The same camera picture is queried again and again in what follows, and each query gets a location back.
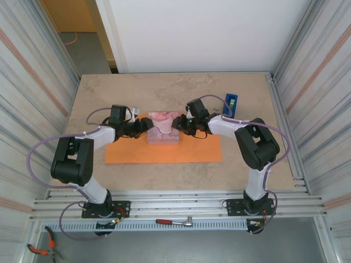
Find pink marbled gift box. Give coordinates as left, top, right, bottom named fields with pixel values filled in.
left=147, top=111, right=181, bottom=146

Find orange wrapping paper sheet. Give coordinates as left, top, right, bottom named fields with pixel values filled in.
left=104, top=114, right=223, bottom=165

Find blue tape dispenser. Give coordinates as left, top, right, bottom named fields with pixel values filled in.
left=220, top=93, right=239, bottom=119

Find black base connector block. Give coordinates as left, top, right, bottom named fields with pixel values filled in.
left=94, top=218, right=123, bottom=237
left=246, top=219, right=265, bottom=236

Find white door frame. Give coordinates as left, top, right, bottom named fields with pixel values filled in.
left=95, top=0, right=128, bottom=73

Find aluminium rail frame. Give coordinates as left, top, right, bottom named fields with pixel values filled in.
left=32, top=190, right=329, bottom=220

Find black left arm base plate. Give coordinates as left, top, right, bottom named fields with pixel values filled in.
left=81, top=200, right=131, bottom=219

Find aluminium frame post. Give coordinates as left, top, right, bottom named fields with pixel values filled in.
left=39, top=0, right=82, bottom=83
left=270, top=0, right=316, bottom=83

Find orange floor cable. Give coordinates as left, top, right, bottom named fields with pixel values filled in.
left=63, top=32, right=79, bottom=46

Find aluminium side rail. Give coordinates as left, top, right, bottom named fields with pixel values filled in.
left=264, top=71, right=312, bottom=196

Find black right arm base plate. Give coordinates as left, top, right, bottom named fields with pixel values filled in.
left=227, top=197, right=275, bottom=217

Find red-handled ratchet wrench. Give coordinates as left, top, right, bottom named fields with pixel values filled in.
left=155, top=216, right=194, bottom=227

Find white slotted cable duct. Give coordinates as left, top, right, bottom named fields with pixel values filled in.
left=41, top=220, right=249, bottom=231

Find orange-handled pliers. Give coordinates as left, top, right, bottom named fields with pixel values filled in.
left=26, top=226, right=65, bottom=261

